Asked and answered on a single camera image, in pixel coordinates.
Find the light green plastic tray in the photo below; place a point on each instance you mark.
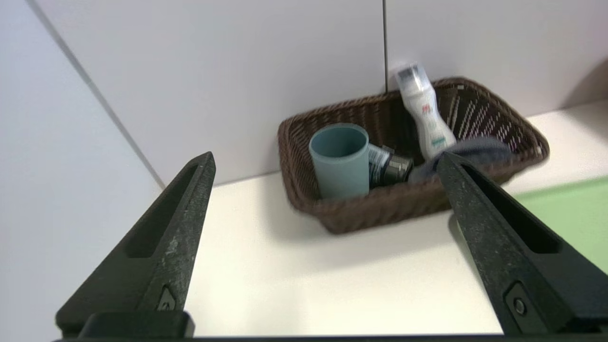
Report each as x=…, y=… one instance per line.
x=570, y=213

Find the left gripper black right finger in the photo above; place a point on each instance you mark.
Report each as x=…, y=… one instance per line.
x=503, y=247

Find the dark grey towel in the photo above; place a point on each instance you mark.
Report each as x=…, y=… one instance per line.
x=475, y=147

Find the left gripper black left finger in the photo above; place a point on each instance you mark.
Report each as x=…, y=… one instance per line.
x=164, y=266

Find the dark brown wicker basket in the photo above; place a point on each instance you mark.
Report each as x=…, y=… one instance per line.
x=370, y=213

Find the blue-grey plastic cup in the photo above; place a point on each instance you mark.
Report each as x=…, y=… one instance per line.
x=339, y=161

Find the small white bottle silver cap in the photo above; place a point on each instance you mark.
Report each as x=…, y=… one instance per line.
x=425, y=114

